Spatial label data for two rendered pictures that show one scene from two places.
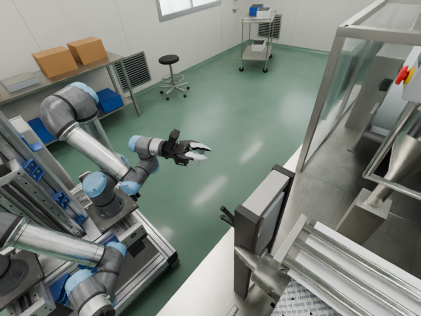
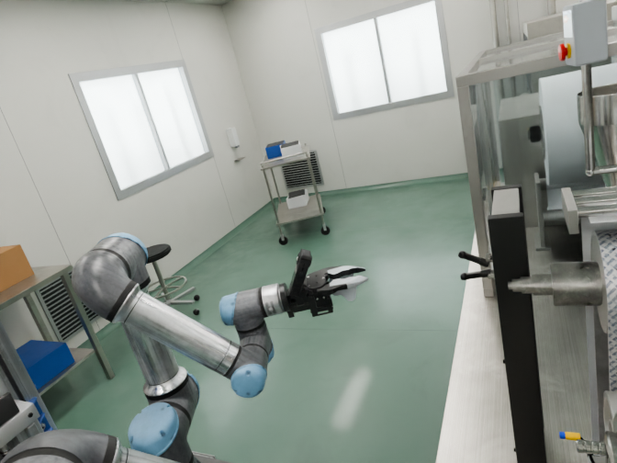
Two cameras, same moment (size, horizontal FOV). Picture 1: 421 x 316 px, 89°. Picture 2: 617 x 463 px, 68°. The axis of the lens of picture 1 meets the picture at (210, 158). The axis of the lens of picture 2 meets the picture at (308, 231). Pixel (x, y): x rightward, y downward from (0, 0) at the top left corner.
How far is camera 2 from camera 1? 0.53 m
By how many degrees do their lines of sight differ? 29
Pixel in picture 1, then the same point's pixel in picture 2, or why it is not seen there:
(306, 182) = not seen: hidden behind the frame
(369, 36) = (494, 75)
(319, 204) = (553, 320)
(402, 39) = (529, 67)
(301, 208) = not seen: hidden behind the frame
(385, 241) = not seen: outside the picture
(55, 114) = (108, 272)
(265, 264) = (559, 265)
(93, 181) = (153, 421)
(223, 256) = (465, 445)
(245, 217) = (505, 218)
